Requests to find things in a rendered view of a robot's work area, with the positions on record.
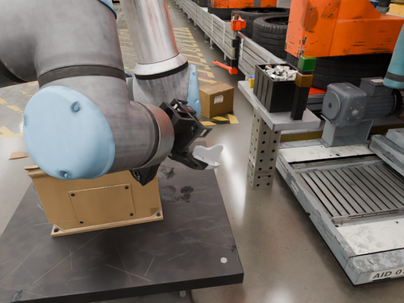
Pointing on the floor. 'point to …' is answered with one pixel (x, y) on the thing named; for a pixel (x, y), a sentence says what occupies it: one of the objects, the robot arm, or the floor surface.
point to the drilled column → (262, 153)
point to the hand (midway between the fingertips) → (193, 141)
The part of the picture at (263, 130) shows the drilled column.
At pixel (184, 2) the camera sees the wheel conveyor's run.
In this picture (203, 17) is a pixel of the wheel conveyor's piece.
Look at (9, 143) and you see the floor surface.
